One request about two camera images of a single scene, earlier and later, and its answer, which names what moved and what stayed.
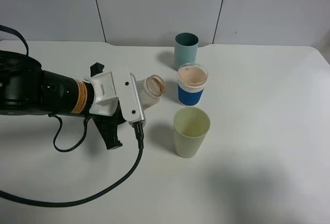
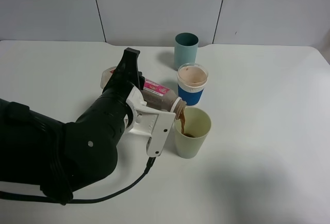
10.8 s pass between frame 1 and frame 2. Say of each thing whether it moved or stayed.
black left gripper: moved
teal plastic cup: stayed
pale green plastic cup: stayed
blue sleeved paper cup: stayed
